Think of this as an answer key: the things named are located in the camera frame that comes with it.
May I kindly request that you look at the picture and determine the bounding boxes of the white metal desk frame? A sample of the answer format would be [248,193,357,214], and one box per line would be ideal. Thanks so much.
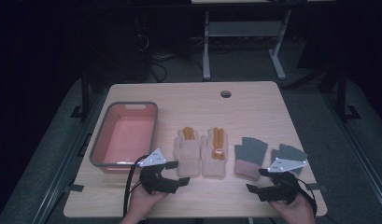
[191,0,336,80]

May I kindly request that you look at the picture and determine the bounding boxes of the black floor cables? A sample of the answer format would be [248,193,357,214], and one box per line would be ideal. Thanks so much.
[136,32,205,82]

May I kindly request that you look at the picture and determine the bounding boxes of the black table edge strap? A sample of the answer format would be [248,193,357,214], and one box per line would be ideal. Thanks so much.
[64,183,86,193]
[304,183,329,191]

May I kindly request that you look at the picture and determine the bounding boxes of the person's right hand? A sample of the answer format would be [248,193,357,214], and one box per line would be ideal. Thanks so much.
[269,192,317,224]

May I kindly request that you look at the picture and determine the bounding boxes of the pink basin with grey rim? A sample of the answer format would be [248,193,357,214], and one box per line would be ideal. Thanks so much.
[89,101,159,175]

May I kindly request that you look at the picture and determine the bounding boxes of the grey-green glove with pink cuff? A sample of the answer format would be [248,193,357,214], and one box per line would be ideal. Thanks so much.
[233,136,269,182]
[270,143,308,177]

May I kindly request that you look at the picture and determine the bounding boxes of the black metal stand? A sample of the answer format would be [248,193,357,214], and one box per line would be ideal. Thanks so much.
[70,69,92,120]
[334,66,361,121]

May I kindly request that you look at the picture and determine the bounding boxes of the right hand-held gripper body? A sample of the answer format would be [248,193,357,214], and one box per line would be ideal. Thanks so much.
[257,158,308,205]

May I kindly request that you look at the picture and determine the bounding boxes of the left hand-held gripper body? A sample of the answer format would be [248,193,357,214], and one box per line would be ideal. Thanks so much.
[137,147,177,196]

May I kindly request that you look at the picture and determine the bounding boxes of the beige glove with bear print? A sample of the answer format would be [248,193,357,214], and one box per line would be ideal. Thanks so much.
[200,126,229,180]

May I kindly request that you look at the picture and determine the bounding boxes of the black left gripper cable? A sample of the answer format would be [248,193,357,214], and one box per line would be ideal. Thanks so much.
[122,154,149,217]

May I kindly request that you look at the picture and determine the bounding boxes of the person's left hand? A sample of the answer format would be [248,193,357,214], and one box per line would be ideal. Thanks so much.
[119,186,170,224]

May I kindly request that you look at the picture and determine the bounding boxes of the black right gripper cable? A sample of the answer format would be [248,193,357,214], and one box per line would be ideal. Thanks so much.
[294,178,318,217]

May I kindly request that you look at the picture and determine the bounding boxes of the beige glove with orange fingers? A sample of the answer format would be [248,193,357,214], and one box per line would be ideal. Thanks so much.
[173,126,202,178]

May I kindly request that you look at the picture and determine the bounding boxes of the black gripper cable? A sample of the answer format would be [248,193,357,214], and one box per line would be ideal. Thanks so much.
[122,154,149,217]
[294,178,318,217]

